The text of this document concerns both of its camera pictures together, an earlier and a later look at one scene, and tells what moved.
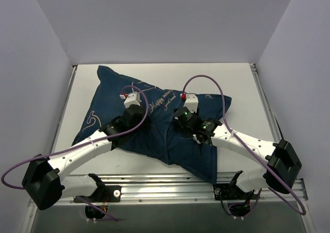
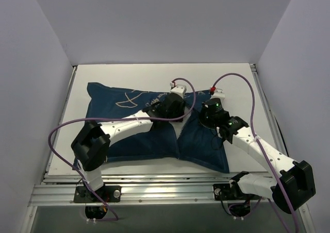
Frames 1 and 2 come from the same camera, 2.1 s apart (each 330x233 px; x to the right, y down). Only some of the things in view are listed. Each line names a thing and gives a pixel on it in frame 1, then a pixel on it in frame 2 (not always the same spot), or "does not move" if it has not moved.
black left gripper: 140,115 -> 176,112
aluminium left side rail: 63,109 does not move
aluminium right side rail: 269,119 does not move
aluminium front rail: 176,189 does not move
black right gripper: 179,113 -> 209,115
